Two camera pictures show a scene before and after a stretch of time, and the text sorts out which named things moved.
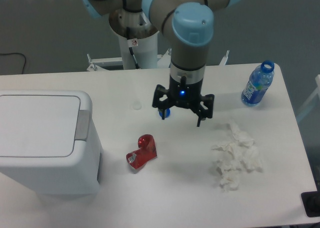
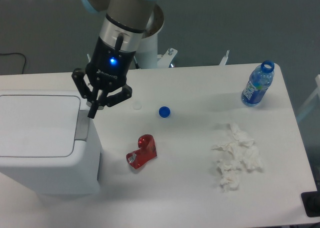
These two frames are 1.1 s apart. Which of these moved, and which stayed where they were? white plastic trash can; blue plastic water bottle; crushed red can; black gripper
Moved: black gripper
Stayed: blue plastic water bottle; white plastic trash can; crushed red can
